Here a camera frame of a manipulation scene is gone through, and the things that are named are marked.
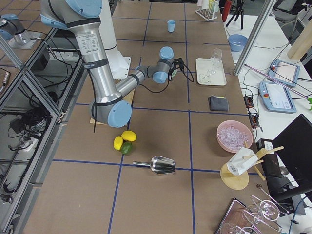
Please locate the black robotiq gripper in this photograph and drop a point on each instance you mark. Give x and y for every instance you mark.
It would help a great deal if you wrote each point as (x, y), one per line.
(173, 72)

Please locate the light blue plastic cup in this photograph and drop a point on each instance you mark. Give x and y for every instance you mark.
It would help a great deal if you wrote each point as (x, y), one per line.
(171, 26)

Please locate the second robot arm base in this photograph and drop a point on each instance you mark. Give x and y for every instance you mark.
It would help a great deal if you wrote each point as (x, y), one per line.
(12, 30)

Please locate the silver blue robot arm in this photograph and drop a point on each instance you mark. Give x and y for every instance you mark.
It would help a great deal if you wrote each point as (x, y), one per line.
(82, 18)

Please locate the blue bowl with fork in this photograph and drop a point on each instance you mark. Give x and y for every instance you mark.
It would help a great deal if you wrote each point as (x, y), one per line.
(237, 42)

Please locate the pink bowl with ice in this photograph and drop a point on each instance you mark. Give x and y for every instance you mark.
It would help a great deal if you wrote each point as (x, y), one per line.
(232, 135)

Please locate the steel ice scoop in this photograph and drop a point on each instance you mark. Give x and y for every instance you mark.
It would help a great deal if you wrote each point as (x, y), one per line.
(159, 165)

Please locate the cream bear serving tray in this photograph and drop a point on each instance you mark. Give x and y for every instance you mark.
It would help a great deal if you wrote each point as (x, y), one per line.
(203, 78)

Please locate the clear wine glass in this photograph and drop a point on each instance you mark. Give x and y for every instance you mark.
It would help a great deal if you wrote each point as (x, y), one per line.
(216, 57)

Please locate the grey folded cloth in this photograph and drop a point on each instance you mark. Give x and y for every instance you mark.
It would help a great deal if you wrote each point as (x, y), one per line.
(218, 103)

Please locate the wooden cutting board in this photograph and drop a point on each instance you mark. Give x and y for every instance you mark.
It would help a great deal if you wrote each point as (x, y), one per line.
(128, 98)

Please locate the red cylinder bottle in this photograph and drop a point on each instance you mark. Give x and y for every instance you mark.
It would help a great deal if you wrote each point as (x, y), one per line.
(226, 9)

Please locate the large yellow lemon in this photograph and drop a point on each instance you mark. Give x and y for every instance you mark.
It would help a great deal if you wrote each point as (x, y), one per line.
(129, 135)

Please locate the small yellow lemon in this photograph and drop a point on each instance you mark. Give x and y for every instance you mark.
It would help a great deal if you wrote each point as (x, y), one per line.
(118, 142)

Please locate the near blue teach pendant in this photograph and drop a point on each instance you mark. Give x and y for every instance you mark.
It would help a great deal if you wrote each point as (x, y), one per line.
(276, 98)

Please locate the blue teach pendant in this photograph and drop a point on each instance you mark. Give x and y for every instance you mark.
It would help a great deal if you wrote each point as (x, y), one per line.
(285, 72)
(276, 98)

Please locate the far blue teach pendant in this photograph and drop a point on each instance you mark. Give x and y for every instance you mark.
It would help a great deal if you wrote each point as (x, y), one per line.
(285, 72)

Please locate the white paper carton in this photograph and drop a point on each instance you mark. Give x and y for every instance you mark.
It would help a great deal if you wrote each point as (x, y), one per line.
(243, 160)

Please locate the wooden stand round base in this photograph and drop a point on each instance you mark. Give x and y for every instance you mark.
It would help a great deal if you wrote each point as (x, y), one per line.
(239, 182)

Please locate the hanging wine glasses rack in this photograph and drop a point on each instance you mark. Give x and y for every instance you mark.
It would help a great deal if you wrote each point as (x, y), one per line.
(260, 217)

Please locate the white wire cup rack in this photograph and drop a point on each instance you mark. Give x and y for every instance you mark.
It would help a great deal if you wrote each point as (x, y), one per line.
(207, 9)

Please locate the black camera tripod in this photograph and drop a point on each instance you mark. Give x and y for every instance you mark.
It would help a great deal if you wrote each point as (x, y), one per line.
(239, 11)

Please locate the aluminium frame post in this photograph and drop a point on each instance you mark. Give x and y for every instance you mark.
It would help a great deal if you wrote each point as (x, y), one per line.
(259, 23)

